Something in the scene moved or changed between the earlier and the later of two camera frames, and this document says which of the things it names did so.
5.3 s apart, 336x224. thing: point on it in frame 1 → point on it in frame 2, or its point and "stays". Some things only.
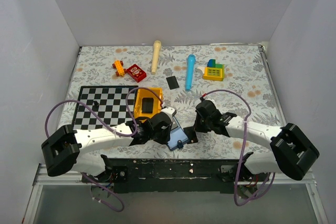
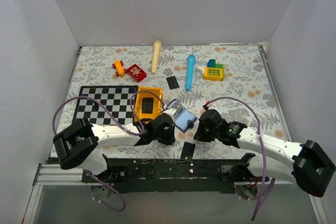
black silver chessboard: (109, 102) stays
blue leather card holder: (178, 137) → (184, 119)
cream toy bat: (156, 50) stays
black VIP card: (190, 134) → (188, 150)
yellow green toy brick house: (213, 71) stays
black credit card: (172, 82) stays
